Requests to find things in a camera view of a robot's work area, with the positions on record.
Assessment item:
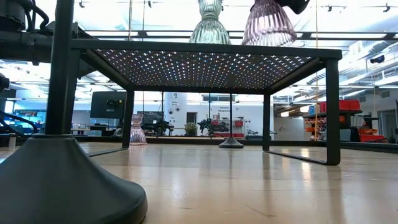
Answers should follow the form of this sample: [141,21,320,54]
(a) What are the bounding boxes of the green ribbed glass candle holder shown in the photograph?
[188,0,233,45]

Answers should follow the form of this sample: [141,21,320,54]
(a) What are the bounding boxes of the pink ribbed glass candle holder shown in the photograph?
[241,0,298,47]
[129,113,148,146]

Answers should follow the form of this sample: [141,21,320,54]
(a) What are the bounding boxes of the black perforated metal riser shelf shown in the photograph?
[70,39,343,166]

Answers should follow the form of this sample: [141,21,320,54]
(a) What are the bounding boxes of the background potted plant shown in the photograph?
[183,122,198,137]

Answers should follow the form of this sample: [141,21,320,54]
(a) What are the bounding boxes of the red storage bins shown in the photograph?
[318,99,361,113]

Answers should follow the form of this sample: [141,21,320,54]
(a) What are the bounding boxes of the black metal candlestick holder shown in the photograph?
[0,0,149,224]
[218,93,244,149]

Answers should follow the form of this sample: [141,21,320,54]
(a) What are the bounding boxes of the yellow hanging cord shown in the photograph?
[313,0,320,141]

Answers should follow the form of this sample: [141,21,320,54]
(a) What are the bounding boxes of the metal shelving rack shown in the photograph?
[303,99,386,144]

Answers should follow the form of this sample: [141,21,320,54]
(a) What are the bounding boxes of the black aluminium table frame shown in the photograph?
[0,133,398,155]

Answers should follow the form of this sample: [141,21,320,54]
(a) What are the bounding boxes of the black monitor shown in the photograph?
[90,91,128,119]

